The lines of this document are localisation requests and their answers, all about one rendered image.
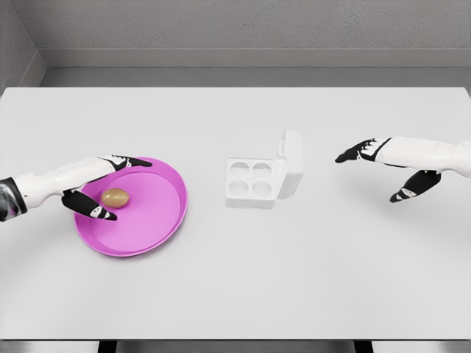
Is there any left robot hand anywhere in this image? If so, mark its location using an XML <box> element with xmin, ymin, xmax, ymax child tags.
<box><xmin>47</xmin><ymin>154</ymin><xmax>153</xmax><ymax>221</ymax></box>

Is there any brown egg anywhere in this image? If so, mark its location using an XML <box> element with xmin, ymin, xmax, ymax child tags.
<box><xmin>102</xmin><ymin>188</ymin><xmax>130</xmax><ymax>210</ymax></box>

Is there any white egg box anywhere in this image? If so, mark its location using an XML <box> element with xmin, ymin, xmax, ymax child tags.
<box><xmin>224</xmin><ymin>129</ymin><xmax>306</xmax><ymax>211</ymax></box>

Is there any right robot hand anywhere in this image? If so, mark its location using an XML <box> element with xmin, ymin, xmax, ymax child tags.
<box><xmin>334</xmin><ymin>136</ymin><xmax>448</xmax><ymax>204</ymax></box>

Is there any pink round plate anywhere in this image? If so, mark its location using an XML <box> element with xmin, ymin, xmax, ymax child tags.
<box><xmin>74</xmin><ymin>157</ymin><xmax>188</xmax><ymax>258</ymax></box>

